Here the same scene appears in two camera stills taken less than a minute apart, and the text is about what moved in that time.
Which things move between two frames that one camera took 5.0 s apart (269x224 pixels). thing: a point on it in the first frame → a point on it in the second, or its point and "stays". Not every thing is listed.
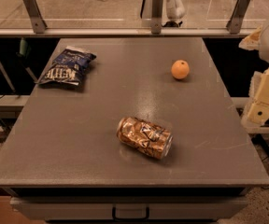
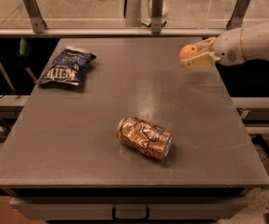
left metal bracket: x=35 y=15 stays
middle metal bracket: x=157 y=11 stays
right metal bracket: x=234 y=23 stays
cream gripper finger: x=252 y=41 → x=205 y=45
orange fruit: x=179 y=69 → x=187 y=50
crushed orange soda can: x=144 y=137 stays
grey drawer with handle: x=127 y=208 stays
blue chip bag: x=67 y=67 stays
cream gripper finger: x=265 y=95 → x=200 y=62
